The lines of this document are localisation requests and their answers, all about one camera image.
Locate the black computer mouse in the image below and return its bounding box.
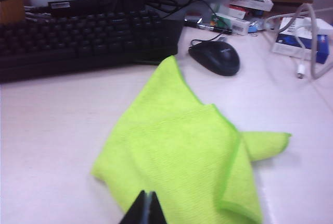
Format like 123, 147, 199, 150
187, 42, 240, 77

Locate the black pen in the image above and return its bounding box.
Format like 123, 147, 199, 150
184, 19, 234, 35

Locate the thick grey white cable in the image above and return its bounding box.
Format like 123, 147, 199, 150
264, 3, 333, 80

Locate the blue and white carton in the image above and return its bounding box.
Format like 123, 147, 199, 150
272, 17, 330, 65

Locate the black computer keyboard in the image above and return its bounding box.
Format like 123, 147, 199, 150
0, 10, 184, 83

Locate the yellow container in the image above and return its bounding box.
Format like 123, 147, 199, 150
0, 0, 25, 26

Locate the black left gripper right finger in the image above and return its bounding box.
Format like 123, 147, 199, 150
148, 191, 167, 224

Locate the long flat white box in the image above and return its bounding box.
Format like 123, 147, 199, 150
229, 0, 275, 11

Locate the small white green box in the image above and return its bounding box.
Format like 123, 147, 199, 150
215, 12, 251, 36

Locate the lime green microfiber rag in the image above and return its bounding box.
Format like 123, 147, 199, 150
90, 55, 292, 224

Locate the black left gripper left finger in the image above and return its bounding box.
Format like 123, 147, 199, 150
118, 190, 149, 224

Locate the black power adapter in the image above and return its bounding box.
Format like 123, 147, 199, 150
47, 0, 105, 18

